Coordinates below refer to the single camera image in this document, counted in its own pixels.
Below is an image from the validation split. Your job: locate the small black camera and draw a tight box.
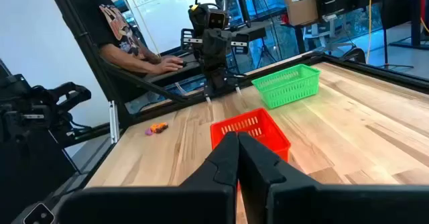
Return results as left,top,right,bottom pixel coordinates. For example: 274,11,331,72
22,202,56,224

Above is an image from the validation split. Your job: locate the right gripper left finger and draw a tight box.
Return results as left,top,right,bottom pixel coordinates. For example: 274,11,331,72
59,131,240,224

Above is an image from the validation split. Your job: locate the cardboard box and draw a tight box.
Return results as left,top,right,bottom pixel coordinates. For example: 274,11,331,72
283,0,319,27

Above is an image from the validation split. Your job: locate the red plastic basket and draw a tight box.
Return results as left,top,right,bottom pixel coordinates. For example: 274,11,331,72
210,107,292,163

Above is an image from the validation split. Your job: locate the green plastic basket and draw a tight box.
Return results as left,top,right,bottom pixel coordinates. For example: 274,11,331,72
251,63,322,110

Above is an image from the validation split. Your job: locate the yellow hanging cable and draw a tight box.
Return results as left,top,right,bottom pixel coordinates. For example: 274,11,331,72
365,0,375,64

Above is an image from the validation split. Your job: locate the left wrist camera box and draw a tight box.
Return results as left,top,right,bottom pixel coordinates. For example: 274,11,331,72
207,11,230,30

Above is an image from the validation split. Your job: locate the small orange toy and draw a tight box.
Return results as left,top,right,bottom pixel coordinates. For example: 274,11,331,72
149,122,169,135

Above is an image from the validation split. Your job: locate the whiteboard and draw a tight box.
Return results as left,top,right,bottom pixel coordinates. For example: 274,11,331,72
124,0,219,54

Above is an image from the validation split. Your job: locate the person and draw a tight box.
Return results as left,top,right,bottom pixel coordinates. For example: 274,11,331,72
66,0,185,76

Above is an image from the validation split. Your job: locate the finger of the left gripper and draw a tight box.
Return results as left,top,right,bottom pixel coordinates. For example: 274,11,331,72
217,38,232,72
202,38,218,72

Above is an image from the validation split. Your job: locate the silver metal bracket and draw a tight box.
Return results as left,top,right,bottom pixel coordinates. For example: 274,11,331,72
108,100,121,144

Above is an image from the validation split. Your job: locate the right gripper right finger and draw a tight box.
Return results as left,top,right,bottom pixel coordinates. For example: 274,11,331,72
237,131,429,224

